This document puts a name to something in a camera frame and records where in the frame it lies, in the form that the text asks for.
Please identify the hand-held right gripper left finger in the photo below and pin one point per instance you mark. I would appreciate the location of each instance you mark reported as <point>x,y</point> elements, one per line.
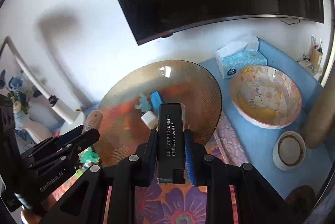
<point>153,156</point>

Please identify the small blue box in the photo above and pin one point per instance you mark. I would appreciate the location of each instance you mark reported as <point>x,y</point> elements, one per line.
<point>156,97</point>

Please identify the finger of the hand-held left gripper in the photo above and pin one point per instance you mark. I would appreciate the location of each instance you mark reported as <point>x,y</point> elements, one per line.
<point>76,137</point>
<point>57,157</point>

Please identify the long black box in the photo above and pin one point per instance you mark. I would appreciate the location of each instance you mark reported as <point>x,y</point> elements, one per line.
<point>170,135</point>

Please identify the pen holder with pens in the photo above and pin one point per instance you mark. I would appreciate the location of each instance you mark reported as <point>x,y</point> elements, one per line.
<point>315,56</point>

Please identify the blue tissue box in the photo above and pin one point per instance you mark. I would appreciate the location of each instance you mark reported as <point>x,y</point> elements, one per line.
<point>240,61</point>

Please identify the light green plastic leaf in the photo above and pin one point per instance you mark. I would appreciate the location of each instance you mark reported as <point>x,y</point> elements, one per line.
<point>144,104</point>

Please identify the floral ceramic bowl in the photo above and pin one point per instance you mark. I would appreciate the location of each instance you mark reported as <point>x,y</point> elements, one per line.
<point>264,98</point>

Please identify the floral woven cloth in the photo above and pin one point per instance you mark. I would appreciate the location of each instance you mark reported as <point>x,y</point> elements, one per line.
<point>170,203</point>

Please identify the light blue cloth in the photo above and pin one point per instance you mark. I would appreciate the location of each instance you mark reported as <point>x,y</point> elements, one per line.
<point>261,161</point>

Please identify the white desk lamp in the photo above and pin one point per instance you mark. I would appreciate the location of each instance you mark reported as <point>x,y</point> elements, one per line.
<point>34,77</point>

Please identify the teal green plastic leaf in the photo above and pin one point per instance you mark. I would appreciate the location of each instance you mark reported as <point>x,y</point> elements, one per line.
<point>89,158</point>

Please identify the beige cylinder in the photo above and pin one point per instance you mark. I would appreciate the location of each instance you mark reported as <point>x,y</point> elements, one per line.
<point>316,114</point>

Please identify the blue artificial flowers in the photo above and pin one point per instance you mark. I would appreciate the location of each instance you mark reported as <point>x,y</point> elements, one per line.
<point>13,87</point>

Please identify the white tape roll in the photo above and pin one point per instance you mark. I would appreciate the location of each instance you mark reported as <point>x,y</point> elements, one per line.
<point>277,158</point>

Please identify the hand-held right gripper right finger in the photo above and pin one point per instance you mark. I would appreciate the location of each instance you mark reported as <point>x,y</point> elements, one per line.
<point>189,158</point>

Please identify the white charger plug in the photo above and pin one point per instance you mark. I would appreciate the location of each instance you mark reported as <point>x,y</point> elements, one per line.
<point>149,119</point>

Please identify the dark brown round object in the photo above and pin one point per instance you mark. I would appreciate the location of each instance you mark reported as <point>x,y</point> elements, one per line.
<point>301,197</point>

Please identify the gold ribbed glass bowl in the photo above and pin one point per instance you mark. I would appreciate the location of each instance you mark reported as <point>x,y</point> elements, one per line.
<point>125,114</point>

